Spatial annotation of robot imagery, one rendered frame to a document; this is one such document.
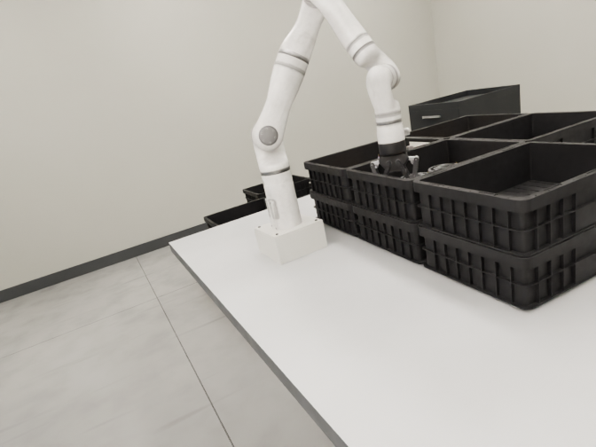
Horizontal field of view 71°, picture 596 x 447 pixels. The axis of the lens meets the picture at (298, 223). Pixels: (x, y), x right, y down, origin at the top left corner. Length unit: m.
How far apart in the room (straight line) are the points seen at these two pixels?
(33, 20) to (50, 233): 1.70
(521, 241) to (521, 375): 0.23
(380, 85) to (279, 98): 0.28
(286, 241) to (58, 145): 3.05
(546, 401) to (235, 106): 3.91
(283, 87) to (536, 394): 0.92
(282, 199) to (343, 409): 0.71
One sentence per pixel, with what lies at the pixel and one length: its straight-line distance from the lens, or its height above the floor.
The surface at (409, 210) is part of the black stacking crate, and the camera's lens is 1.06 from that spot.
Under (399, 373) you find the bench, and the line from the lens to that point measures 0.77.
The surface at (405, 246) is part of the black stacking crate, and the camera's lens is 1.12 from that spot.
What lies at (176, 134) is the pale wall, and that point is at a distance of 4.14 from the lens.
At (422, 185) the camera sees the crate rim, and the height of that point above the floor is 0.93.
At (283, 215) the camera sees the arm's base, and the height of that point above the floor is 0.83.
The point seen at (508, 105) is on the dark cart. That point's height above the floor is 0.78.
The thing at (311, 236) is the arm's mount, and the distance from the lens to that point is 1.28.
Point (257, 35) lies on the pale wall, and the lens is 4.50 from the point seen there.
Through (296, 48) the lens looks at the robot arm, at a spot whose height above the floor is 1.29.
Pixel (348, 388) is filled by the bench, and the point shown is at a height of 0.70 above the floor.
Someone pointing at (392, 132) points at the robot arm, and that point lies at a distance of 1.18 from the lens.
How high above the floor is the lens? 1.19
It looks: 18 degrees down
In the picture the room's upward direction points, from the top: 12 degrees counter-clockwise
